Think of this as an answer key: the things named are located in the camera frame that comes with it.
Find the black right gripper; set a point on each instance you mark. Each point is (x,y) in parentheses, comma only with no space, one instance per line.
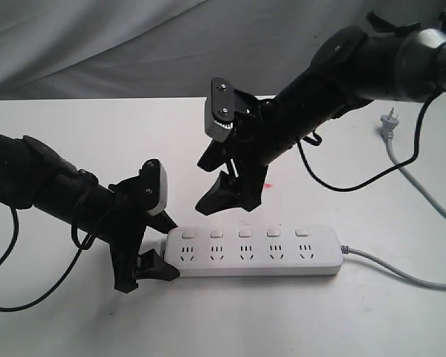
(247,152)

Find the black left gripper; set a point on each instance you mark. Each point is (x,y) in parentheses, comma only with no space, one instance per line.
(125,228)

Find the white five-outlet power strip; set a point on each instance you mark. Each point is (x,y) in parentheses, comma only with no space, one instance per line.
(254,251)

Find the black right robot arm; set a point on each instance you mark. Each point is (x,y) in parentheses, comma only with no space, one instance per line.
(349,71)

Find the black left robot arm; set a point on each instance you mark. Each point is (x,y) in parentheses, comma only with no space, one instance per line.
(34,175)

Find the grey backdrop cloth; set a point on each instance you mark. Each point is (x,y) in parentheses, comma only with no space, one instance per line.
(121,49)

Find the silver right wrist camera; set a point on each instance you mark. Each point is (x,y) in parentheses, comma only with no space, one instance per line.
(219,110)

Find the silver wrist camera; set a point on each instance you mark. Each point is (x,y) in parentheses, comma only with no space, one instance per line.
(153,186)
(219,110)

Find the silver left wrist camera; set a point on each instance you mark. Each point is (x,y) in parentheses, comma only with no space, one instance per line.
(153,186)

